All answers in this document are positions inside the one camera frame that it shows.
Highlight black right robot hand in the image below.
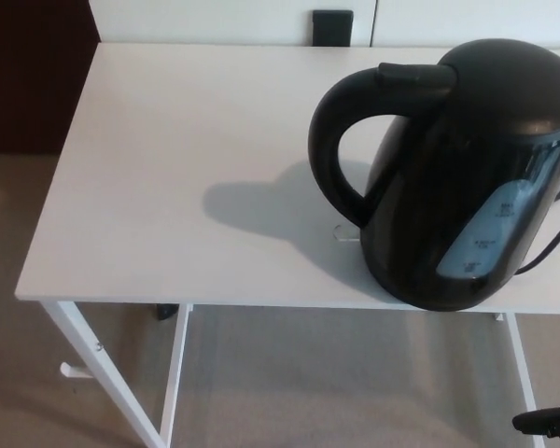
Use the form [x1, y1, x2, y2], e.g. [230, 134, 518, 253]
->
[511, 402, 560, 441]

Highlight black electric kettle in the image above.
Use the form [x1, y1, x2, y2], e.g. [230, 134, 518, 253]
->
[307, 38, 560, 310]

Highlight black kettle power base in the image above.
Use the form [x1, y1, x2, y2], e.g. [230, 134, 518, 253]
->
[362, 254, 501, 313]

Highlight small black foot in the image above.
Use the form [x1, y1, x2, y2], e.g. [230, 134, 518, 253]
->
[155, 302, 179, 323]

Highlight white cabinet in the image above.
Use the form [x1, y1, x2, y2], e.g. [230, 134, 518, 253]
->
[87, 0, 560, 49]

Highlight dark maroon cabinet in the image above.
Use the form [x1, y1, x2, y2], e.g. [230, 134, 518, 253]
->
[0, 0, 100, 156]

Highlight black power cord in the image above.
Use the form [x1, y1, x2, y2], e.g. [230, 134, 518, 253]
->
[512, 148, 560, 276]

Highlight white metal table frame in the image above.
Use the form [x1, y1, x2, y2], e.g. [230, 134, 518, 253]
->
[40, 300, 551, 448]

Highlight black rectangular wall plate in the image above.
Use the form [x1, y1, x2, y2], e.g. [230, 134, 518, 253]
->
[312, 8, 355, 49]

